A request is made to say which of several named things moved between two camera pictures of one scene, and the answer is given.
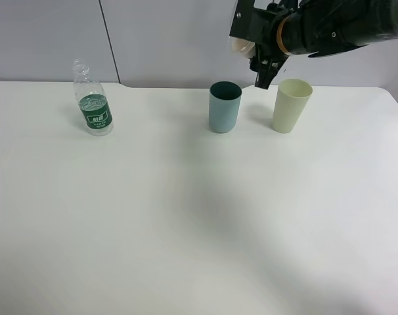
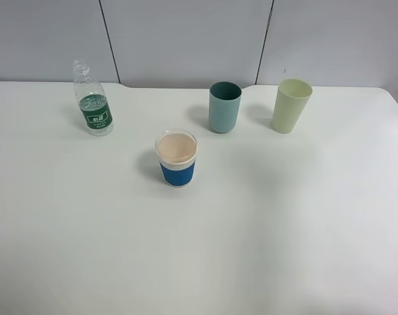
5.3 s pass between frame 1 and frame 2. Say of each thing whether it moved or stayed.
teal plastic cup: stayed
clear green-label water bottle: stayed
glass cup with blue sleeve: moved
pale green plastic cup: stayed
